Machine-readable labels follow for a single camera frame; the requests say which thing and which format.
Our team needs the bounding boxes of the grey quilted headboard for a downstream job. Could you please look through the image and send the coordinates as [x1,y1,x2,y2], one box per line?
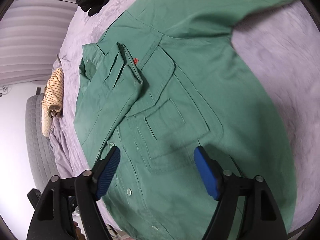
[25,93,59,192]

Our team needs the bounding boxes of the green work jacket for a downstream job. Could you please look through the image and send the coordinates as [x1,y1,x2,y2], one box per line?
[74,0,297,239]

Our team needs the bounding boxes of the beige striped garment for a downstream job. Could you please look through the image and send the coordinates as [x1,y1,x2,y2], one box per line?
[41,67,64,138]

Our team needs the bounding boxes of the grey throw blanket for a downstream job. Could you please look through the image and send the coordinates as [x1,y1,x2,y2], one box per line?
[49,118,88,178]

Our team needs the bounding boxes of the person's left hand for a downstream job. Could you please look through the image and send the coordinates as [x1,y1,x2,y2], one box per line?
[73,221,86,240]

